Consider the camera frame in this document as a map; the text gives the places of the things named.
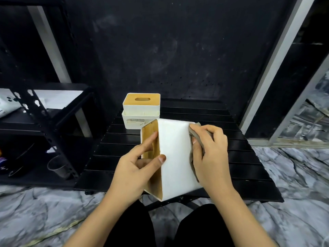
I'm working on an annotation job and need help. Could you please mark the person's right forearm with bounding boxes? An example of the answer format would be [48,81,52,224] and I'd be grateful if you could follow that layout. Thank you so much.
[212,187,277,247]

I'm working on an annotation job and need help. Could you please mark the white board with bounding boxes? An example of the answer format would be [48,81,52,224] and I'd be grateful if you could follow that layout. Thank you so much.
[33,90,84,110]

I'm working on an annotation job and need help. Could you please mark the black table leg frame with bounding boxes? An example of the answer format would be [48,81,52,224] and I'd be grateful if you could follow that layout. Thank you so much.
[145,195,198,211]

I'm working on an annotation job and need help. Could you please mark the person's black trousers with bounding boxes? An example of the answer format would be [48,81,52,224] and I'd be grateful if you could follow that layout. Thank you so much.
[104,200,236,247]

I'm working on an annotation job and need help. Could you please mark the white door frame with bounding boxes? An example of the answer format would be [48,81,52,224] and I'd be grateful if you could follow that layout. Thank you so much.
[239,0,329,148]

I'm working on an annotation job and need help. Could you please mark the person's left hand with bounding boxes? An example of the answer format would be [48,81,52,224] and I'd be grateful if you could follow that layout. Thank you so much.
[107,130,167,208]

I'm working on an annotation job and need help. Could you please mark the white handheld controller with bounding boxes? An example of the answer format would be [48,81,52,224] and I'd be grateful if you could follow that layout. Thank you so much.
[0,89,22,119]

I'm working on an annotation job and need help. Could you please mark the grey cleaning cloth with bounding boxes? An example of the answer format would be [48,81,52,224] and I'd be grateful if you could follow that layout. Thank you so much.
[188,122,215,183]

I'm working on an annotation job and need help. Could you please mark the black metal shelf rack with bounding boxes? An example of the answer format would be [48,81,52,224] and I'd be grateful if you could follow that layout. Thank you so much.
[0,0,96,188]

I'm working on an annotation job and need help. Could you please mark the grey metal cup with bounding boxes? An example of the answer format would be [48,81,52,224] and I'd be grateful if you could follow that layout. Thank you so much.
[47,155,72,179]

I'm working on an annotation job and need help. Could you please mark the person's right hand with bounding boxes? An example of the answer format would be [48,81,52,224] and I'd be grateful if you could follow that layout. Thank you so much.
[189,124,234,201]

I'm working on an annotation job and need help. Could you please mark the white frame post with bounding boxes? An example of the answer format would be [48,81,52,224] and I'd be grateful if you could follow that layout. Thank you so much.
[27,6,93,138]

